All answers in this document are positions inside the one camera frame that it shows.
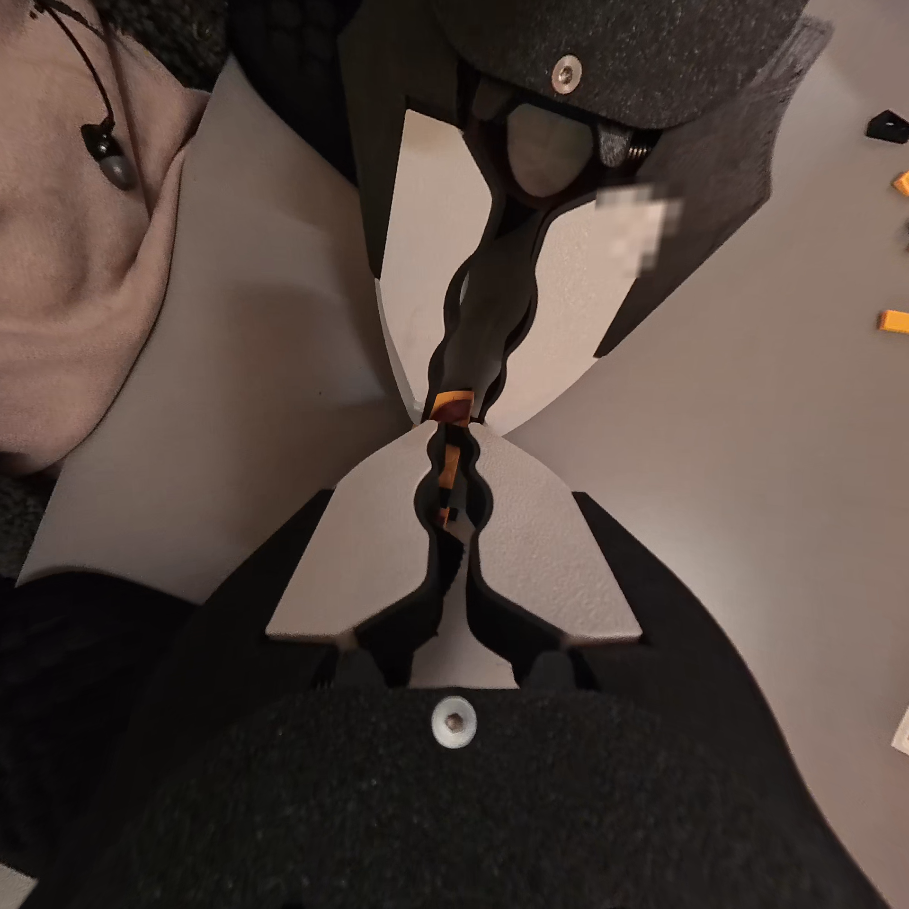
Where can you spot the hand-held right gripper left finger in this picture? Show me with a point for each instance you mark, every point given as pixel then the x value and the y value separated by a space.
pixel 355 561

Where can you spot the black lego slope piece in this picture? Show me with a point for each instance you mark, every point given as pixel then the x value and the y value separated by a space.
pixel 888 128

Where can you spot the person's left forearm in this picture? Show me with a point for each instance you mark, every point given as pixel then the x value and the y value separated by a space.
pixel 298 85

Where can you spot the orange lego bracket piece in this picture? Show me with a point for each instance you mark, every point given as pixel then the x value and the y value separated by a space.
pixel 903 183

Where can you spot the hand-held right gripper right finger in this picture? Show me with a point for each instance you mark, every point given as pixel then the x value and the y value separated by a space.
pixel 554 561

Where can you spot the person's beige hoodie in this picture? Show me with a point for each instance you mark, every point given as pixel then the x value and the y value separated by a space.
pixel 71 319

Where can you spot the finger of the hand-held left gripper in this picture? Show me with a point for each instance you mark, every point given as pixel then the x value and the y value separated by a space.
pixel 419 248
pixel 561 334

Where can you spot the orange lego car front assembly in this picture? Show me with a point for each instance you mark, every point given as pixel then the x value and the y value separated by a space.
pixel 451 408

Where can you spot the orange lego plate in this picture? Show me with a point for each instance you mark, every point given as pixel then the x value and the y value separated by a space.
pixel 893 319

